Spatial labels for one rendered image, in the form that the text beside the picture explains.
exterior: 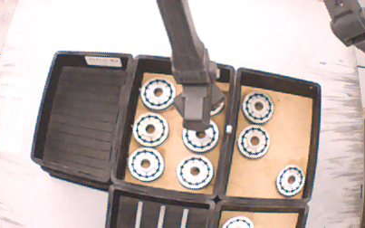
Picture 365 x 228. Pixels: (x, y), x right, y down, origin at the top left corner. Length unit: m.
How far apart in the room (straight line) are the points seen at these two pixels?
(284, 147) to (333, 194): 0.32
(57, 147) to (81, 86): 0.23
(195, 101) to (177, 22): 0.24
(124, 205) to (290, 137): 0.55
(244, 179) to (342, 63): 0.68
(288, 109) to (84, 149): 0.65
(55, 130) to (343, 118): 1.05
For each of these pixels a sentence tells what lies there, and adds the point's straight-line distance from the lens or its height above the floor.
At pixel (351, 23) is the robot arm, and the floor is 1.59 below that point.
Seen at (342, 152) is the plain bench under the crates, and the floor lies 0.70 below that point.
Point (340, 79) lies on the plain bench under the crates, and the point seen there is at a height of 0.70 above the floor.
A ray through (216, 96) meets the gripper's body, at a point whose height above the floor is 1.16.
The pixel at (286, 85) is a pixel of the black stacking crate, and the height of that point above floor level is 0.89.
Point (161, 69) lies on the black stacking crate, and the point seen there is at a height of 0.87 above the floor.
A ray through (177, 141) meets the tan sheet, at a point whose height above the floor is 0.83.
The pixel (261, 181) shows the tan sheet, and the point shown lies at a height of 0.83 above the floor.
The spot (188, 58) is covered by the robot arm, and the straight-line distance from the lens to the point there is 0.95.
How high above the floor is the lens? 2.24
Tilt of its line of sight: 70 degrees down
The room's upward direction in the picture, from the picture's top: 7 degrees counter-clockwise
